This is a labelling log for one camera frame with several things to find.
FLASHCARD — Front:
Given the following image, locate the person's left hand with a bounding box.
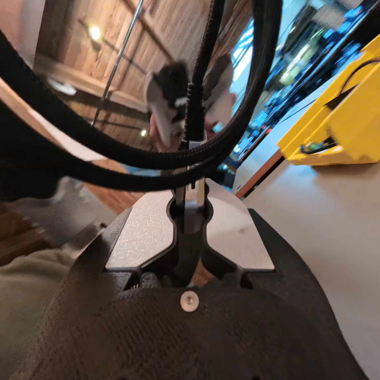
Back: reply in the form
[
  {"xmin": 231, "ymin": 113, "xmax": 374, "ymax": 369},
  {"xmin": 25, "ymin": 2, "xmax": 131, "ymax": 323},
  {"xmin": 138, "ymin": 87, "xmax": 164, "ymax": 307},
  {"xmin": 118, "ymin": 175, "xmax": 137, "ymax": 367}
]
[{"xmin": 149, "ymin": 90, "xmax": 236, "ymax": 153}]

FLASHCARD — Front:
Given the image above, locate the grey desk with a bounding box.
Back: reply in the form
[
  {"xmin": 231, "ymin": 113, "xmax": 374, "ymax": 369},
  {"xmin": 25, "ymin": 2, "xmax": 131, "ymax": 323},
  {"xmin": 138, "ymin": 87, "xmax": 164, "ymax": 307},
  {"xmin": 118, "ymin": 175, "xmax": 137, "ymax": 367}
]
[{"xmin": 234, "ymin": 74, "xmax": 380, "ymax": 380}]

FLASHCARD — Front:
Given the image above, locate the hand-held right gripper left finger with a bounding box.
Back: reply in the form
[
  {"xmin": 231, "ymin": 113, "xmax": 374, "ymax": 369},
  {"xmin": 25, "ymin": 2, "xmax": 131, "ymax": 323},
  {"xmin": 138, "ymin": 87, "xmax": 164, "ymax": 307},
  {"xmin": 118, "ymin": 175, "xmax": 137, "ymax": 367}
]
[{"xmin": 104, "ymin": 189, "xmax": 192, "ymax": 285}]

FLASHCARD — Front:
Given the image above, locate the person's olive clothing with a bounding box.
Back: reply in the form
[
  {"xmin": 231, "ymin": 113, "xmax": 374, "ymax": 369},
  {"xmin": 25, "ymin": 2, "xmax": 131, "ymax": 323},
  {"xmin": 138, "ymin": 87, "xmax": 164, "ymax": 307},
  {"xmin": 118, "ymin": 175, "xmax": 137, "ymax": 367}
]
[{"xmin": 0, "ymin": 249, "xmax": 81, "ymax": 380}]

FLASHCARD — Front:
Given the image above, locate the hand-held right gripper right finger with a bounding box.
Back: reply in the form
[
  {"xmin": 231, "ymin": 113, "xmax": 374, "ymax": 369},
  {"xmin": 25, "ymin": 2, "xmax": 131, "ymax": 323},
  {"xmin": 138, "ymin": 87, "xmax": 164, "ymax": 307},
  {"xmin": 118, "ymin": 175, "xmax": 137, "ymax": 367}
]
[{"xmin": 197, "ymin": 178, "xmax": 276, "ymax": 281}]

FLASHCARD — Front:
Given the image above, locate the metal pole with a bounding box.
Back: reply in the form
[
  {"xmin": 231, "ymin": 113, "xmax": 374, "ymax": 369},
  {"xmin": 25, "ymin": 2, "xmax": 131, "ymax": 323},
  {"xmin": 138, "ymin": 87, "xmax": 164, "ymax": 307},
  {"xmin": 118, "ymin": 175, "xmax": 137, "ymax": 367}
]
[{"xmin": 90, "ymin": 0, "xmax": 146, "ymax": 126}]

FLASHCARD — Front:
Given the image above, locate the cluttered background shelf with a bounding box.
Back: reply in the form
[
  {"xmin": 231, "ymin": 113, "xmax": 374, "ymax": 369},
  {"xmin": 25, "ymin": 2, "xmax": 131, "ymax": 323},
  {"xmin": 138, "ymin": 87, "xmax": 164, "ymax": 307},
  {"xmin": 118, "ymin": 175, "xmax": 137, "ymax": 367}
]
[{"xmin": 232, "ymin": 0, "xmax": 380, "ymax": 167}]

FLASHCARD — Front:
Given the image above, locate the black braided cable with plug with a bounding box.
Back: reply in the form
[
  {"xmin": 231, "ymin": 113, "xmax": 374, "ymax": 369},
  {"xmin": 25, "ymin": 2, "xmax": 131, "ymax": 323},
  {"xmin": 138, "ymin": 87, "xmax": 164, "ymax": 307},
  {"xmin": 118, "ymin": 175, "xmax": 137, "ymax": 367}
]
[{"xmin": 0, "ymin": 0, "xmax": 284, "ymax": 238}]

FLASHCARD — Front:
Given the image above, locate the thin black cable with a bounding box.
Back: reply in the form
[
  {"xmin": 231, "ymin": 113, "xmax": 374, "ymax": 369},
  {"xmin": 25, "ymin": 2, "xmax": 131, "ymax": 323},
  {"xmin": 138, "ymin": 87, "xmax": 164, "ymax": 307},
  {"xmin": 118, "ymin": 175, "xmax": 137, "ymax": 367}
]
[{"xmin": 338, "ymin": 59, "xmax": 380, "ymax": 96}]

